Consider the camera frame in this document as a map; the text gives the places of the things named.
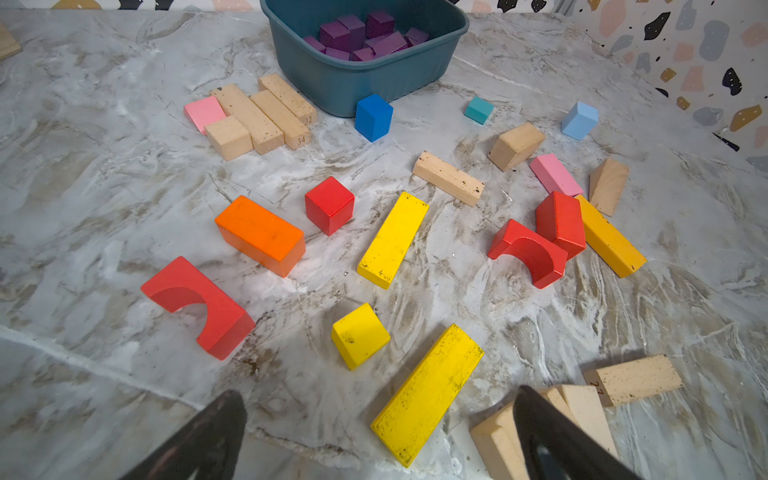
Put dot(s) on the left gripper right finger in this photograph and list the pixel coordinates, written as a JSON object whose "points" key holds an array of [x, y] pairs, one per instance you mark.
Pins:
{"points": [[539, 423]]}

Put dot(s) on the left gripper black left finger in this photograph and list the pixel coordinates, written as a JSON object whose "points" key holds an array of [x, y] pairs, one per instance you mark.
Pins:
{"points": [[207, 447]]}

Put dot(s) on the natural wood arch brick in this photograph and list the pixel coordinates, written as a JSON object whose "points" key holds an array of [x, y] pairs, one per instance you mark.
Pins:
{"points": [[502, 451]]}

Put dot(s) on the natural wood flat brick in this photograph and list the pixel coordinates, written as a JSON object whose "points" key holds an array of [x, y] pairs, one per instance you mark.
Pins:
{"points": [[633, 380]]}

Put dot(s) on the long yellow brick lower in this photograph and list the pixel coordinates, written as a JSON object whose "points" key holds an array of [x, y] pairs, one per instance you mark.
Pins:
{"points": [[408, 420]]}

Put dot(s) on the long yellow brick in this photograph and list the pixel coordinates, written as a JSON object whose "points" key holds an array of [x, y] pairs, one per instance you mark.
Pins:
{"points": [[408, 420], [381, 261]]}

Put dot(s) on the red arch brick centre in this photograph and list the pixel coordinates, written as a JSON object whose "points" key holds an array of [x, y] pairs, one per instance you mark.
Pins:
{"points": [[544, 260]]}

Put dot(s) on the small yellow cube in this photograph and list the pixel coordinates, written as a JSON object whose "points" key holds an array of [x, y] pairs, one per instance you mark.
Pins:
{"points": [[359, 335]]}

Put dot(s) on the upright yellow brick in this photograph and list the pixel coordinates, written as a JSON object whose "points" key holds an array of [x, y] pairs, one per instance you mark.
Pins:
{"points": [[620, 255]]}

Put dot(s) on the orange brick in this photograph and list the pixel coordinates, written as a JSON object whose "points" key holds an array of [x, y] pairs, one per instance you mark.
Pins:
{"points": [[262, 235]]}

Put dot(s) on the long yellow brick upper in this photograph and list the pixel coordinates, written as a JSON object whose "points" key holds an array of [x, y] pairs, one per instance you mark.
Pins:
{"points": [[381, 261]]}

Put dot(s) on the natural wood brick right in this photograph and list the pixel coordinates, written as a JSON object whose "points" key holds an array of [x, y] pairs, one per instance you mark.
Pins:
{"points": [[606, 184]]}

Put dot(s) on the pink brick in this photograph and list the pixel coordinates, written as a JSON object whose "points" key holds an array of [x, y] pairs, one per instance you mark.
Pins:
{"points": [[554, 176]]}

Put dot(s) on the red cube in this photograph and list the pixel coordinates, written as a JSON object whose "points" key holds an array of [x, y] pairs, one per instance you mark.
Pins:
{"points": [[329, 205]]}

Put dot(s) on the natural wood brick slanted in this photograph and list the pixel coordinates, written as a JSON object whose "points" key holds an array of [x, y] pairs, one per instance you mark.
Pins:
{"points": [[448, 178]]}

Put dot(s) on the natural wood brick centre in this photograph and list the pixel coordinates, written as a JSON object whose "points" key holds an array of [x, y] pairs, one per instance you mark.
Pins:
{"points": [[516, 145]]}

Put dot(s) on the natural wood cube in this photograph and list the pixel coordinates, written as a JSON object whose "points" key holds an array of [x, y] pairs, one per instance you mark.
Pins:
{"points": [[229, 138]]}

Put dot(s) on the long natural wood brick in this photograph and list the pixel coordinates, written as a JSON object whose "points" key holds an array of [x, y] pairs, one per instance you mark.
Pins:
{"points": [[265, 134]]}

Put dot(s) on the light blue cube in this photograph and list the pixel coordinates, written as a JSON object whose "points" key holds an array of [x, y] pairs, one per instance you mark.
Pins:
{"points": [[580, 121]]}

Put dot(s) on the small pink cube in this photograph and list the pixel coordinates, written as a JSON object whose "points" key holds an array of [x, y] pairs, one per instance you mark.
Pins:
{"points": [[204, 112]]}

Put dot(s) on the teal cube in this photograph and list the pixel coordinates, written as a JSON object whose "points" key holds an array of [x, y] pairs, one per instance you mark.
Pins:
{"points": [[479, 110]]}

